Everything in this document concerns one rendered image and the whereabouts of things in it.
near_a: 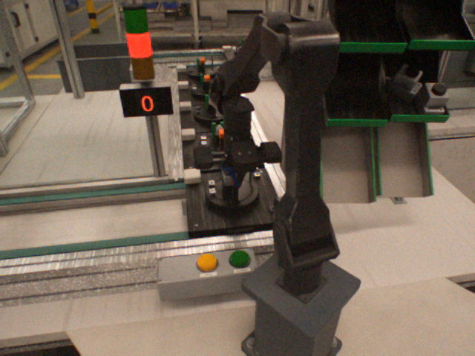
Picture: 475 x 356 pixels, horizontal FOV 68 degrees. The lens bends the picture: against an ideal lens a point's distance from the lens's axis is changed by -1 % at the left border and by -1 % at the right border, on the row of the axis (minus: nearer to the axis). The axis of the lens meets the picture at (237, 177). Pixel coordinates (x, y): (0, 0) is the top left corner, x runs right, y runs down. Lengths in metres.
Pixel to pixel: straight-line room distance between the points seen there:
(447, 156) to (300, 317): 1.41
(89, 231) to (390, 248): 0.78
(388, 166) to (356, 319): 0.39
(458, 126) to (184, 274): 1.39
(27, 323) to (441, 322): 0.88
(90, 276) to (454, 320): 0.79
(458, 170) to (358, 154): 1.06
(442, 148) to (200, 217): 1.25
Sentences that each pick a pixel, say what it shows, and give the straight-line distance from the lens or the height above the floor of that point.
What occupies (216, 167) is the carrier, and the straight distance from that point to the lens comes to 1.05.
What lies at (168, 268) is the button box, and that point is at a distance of 0.78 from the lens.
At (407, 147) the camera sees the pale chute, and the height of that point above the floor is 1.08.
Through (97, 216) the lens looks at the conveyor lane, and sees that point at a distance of 1.03.
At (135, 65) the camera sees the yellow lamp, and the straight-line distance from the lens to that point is 0.88.
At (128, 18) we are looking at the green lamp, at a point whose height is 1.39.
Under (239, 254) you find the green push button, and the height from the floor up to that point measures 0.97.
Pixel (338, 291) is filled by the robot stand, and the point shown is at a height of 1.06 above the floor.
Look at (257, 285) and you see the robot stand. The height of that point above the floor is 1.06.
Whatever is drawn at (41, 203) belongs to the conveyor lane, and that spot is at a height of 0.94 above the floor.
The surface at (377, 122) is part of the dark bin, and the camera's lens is 0.84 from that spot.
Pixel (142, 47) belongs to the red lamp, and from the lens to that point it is 0.86.
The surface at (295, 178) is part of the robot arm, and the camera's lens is 0.50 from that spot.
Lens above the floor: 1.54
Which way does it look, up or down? 34 degrees down
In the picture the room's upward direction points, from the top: straight up
